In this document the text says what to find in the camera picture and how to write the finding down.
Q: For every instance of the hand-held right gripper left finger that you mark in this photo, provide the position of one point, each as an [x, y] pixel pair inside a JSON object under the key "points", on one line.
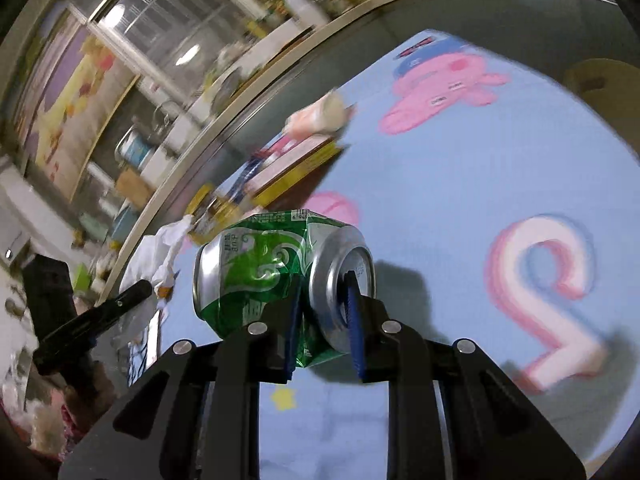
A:
{"points": [[294, 345]]}

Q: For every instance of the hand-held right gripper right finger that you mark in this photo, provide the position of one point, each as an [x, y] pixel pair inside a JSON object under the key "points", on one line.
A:
{"points": [[357, 330]]}

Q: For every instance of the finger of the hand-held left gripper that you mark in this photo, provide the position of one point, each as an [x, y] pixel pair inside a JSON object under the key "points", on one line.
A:
{"points": [[100, 315]]}

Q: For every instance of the crushed green drink can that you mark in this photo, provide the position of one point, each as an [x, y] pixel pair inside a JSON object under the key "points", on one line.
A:
{"points": [[240, 270]]}

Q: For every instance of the yellow box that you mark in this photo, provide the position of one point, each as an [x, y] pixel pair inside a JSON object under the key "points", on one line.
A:
{"points": [[295, 167]]}

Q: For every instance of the paper cup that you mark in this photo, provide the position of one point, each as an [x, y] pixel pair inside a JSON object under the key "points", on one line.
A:
{"points": [[320, 112]]}

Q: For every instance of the crumpled white tissue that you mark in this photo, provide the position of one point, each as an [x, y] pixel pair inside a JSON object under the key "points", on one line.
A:
{"points": [[155, 252]]}

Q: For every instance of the blue cartoon printed mat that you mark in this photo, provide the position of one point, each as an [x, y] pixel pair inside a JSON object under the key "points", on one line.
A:
{"points": [[450, 185]]}

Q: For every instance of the barred window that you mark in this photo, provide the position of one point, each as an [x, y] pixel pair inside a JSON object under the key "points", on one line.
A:
{"points": [[165, 15]]}

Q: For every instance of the white plastic jug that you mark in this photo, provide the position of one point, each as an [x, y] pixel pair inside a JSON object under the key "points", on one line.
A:
{"points": [[302, 7]]}

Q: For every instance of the wall poster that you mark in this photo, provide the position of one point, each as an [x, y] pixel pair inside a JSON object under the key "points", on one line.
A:
{"points": [[75, 95]]}

